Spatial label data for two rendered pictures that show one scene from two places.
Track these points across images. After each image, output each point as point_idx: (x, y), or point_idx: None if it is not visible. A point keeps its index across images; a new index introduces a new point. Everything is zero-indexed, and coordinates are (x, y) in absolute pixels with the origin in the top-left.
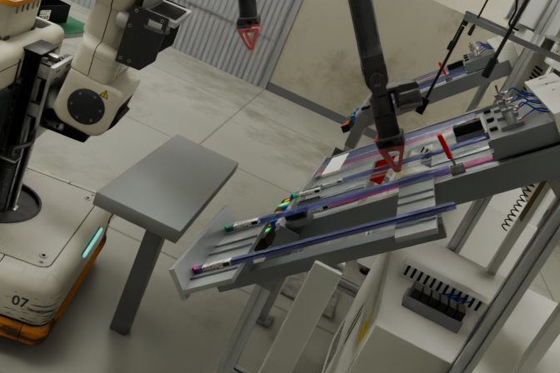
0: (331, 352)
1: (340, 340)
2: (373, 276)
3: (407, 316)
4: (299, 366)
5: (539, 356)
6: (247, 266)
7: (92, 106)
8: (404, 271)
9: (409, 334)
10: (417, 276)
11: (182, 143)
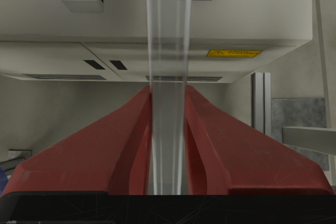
0: (69, 78)
1: (79, 73)
2: (23, 54)
3: None
4: (68, 103)
5: None
6: None
7: None
8: (101, 0)
9: None
10: None
11: None
